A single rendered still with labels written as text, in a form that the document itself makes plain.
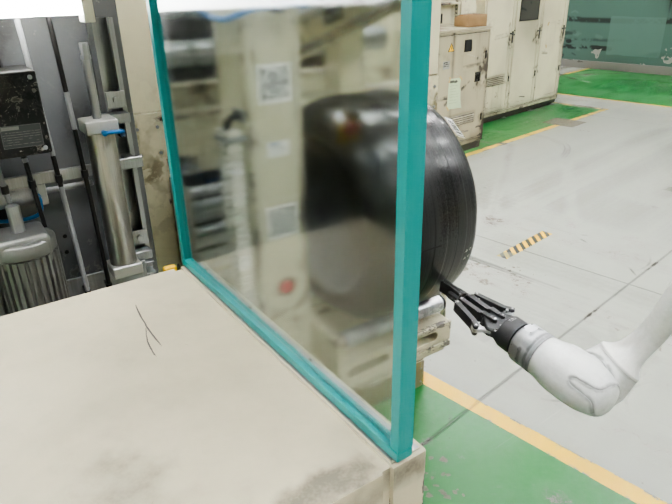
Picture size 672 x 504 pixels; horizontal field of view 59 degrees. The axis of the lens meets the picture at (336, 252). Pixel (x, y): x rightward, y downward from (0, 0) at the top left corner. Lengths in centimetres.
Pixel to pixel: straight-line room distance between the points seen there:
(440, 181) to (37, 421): 91
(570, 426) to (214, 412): 218
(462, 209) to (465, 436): 140
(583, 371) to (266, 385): 68
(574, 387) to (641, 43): 1205
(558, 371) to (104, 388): 82
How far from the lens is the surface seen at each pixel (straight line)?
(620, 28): 1323
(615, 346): 136
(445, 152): 135
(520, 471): 248
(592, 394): 121
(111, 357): 81
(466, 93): 644
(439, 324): 160
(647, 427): 284
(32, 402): 77
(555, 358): 122
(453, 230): 134
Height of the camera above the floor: 169
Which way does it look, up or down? 24 degrees down
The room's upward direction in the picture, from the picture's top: 1 degrees counter-clockwise
